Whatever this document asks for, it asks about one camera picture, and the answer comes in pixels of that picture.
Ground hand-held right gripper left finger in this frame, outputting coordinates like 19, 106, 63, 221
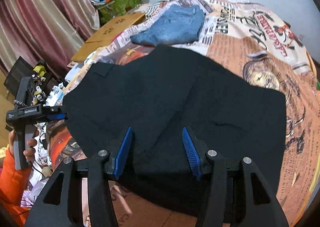
25, 127, 134, 227

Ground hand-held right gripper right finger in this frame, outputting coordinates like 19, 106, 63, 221
182, 127, 290, 227

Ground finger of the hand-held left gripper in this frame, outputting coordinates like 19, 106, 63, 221
42, 106, 68, 124

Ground black pants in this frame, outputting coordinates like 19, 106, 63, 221
61, 45, 287, 217

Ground person's left forearm orange sleeve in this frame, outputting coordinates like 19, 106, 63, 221
0, 146, 34, 217

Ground person's left hand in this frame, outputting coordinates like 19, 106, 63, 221
8, 129, 40, 165

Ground white and blue carton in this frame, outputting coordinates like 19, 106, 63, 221
47, 85, 65, 106

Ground black crate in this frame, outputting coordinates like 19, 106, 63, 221
4, 56, 34, 97

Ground yellow toy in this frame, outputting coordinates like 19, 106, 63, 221
32, 60, 48, 80

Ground striped pink curtain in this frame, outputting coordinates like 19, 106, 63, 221
0, 0, 100, 77

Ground flat brown cardboard box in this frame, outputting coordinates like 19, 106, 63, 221
71, 11, 147, 62

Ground printed blanket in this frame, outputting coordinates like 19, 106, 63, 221
46, 0, 320, 227

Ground green bag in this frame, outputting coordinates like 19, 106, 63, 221
96, 0, 140, 26

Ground folded blue jeans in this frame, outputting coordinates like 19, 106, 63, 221
130, 4, 207, 46

